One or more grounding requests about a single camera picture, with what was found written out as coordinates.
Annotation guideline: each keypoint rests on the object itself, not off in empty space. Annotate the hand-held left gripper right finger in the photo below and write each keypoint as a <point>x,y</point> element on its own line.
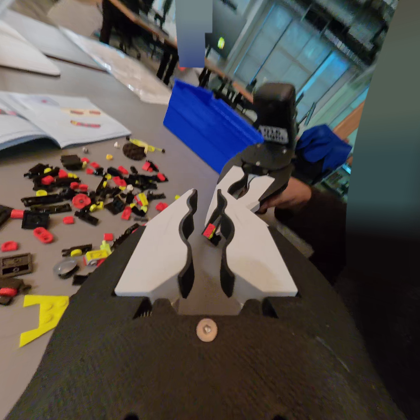
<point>259,259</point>

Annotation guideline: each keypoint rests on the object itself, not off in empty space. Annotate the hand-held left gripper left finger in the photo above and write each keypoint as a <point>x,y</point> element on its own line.
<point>157,252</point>

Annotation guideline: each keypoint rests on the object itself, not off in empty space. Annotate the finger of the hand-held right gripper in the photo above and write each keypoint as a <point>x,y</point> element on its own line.
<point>231,177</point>
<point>259,188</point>

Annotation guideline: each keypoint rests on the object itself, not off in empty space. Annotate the small red yellow lego assembly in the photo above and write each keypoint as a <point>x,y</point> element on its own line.
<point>209,231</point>

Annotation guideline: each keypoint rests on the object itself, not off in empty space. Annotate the pile of lego pieces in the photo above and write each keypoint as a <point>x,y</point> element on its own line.
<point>82,200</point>

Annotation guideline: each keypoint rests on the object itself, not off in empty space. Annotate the person's right forearm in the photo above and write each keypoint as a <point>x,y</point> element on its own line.
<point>315,229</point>

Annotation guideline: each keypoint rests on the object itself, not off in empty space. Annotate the small black round lego plate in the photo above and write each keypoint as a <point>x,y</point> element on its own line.
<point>133,152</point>

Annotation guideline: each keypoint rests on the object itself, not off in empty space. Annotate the yellow lego wedge plate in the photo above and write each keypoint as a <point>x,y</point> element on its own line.
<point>46,311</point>

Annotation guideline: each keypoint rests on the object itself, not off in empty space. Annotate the lego instruction booklet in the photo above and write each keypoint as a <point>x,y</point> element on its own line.
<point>49,124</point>

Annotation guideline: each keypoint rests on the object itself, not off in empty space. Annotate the person's right hand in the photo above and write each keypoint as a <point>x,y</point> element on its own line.
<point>293,195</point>

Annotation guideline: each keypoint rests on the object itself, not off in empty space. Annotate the blue plastic bin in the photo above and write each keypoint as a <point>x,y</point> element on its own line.
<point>203,124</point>

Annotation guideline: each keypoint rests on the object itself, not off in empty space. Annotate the green lit sign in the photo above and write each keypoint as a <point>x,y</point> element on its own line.
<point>221,43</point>

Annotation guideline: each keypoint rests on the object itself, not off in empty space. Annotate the clear plastic bag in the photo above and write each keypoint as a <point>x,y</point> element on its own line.
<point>131,75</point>

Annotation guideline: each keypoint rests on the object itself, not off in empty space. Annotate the long wooden desk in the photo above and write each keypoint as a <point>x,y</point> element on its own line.
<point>144,23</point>

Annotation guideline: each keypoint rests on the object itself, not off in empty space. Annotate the white book stand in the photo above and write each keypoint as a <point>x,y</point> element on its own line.
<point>23,55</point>

